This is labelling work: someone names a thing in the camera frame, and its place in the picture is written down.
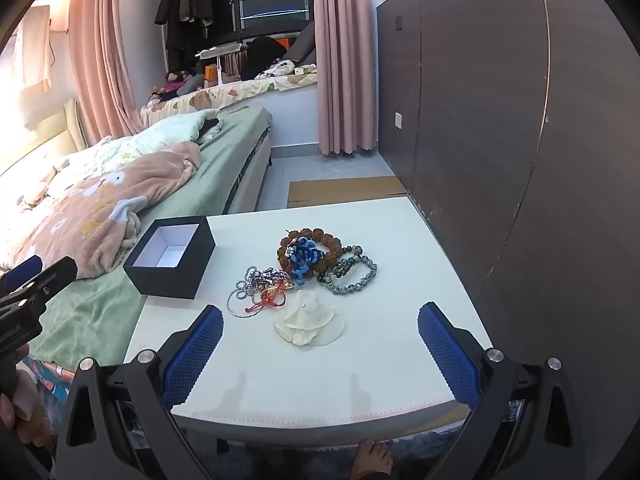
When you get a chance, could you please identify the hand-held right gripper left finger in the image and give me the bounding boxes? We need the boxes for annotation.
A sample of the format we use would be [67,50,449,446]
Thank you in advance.
[52,304,225,480]

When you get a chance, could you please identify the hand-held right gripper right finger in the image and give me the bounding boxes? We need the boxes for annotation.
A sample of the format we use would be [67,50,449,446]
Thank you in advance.
[418,302,587,480]

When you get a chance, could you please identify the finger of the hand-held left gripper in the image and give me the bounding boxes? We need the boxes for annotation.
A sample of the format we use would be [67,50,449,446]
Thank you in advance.
[0,256,79,311]
[0,255,44,291]

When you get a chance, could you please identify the silver bangle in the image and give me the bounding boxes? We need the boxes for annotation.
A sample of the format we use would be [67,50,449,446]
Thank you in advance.
[226,280,273,317]

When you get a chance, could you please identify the black gift box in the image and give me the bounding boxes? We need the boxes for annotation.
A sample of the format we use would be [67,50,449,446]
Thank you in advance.
[122,216,217,301]

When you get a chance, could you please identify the red cord bracelet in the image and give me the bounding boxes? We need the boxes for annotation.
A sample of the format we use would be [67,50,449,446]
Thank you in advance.
[247,280,296,314]

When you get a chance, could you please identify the white flower hair clip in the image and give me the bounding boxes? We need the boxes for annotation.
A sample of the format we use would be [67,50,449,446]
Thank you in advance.
[272,291,347,347]

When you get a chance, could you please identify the grey stone bead bracelet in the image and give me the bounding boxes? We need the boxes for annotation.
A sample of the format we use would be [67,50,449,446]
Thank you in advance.
[327,255,378,296]

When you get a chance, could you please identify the blue knotted cord bracelet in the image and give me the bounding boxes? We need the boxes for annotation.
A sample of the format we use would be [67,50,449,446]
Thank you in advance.
[287,239,326,286]

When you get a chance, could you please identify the dark and pale bead bracelet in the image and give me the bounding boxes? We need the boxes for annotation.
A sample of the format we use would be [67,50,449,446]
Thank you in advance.
[317,243,362,286]

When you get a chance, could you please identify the brown seed bead bracelet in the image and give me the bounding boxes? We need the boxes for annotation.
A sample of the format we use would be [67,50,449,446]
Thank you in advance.
[278,228,344,281]

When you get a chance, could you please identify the person's left hand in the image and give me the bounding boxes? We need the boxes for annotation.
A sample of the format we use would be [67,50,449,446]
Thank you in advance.
[0,345,54,452]

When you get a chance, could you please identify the colourful printed cloth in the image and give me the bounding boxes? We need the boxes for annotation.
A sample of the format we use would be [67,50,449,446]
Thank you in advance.
[20,354,82,433]

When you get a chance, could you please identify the pink floral blanket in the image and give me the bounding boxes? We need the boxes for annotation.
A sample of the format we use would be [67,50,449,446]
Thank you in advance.
[0,141,203,281]

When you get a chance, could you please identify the person's foot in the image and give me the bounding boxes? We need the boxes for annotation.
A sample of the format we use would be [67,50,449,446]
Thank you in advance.
[350,438,394,480]

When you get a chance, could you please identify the pale floral quilt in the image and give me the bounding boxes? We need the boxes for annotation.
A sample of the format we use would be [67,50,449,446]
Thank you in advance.
[47,107,222,173]

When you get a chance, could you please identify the flat cardboard sheet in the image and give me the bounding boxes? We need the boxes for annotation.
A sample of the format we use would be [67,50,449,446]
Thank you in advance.
[287,176,410,209]

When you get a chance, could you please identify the bed with green sheet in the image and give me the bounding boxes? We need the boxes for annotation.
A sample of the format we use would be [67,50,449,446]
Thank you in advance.
[0,97,274,376]

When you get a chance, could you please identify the pink curtain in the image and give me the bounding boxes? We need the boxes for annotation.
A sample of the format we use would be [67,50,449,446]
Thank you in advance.
[67,0,144,139]
[312,0,379,157]

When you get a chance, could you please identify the dark wood wardrobe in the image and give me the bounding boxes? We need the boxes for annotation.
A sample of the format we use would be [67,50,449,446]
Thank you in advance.
[375,0,640,413]

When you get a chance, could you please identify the floral window seat cushion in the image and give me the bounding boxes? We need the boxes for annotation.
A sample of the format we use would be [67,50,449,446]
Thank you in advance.
[140,66,319,128]

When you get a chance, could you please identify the hanging dark clothes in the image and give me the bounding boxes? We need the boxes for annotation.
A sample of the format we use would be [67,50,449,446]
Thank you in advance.
[153,0,237,69]

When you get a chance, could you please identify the black bag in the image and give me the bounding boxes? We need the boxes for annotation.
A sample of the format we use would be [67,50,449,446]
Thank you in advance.
[247,36,287,81]

